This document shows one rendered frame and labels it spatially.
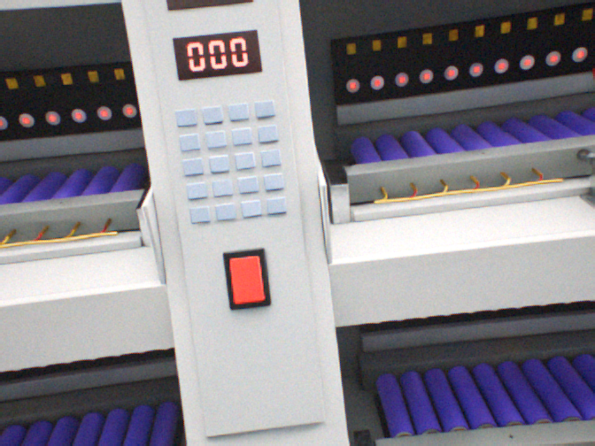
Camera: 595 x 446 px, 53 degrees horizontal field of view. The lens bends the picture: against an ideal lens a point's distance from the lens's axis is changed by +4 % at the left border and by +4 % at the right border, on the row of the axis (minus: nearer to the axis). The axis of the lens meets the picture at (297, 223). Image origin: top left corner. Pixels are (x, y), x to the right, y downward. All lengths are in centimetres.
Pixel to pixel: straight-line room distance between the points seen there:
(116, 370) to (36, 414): 7
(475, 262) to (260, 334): 13
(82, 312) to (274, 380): 12
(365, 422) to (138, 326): 22
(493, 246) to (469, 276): 2
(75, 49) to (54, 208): 19
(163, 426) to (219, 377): 16
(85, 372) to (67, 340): 18
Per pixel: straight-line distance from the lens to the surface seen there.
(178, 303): 34
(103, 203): 41
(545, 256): 37
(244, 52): 33
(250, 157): 32
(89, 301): 36
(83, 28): 57
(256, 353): 34
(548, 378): 53
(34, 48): 58
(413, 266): 35
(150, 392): 54
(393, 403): 49
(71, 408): 55
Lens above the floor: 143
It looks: 6 degrees down
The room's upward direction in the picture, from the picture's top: 7 degrees counter-clockwise
